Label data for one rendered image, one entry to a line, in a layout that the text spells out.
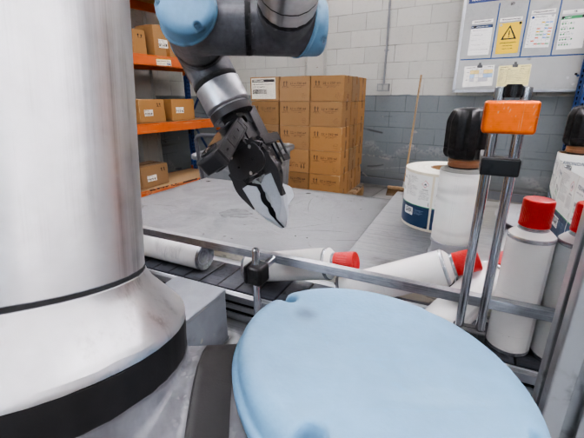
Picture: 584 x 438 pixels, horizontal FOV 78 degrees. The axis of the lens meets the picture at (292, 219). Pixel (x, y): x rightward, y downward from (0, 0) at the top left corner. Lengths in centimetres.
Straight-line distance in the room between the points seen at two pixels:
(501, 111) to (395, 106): 474
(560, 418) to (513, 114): 28
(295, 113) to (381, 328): 386
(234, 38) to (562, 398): 53
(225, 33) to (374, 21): 483
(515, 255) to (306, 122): 354
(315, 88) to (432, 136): 182
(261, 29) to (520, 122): 32
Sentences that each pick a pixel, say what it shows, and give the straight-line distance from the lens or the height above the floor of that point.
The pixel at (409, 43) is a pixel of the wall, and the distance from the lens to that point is 513.
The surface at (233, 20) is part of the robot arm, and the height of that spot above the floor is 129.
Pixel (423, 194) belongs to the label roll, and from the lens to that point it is 93.
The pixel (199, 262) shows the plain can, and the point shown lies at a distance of 71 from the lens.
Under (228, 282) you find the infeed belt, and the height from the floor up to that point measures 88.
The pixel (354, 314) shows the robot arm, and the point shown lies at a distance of 17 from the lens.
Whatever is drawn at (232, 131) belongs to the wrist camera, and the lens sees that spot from 56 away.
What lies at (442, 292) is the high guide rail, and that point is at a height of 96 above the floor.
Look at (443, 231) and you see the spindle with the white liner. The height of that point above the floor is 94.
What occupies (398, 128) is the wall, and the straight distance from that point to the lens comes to 512.
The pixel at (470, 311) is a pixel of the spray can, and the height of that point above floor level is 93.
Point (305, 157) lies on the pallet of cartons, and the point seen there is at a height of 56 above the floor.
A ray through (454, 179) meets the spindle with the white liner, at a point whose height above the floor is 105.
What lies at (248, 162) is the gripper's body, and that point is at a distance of 58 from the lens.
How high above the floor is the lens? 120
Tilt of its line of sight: 19 degrees down
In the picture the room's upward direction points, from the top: straight up
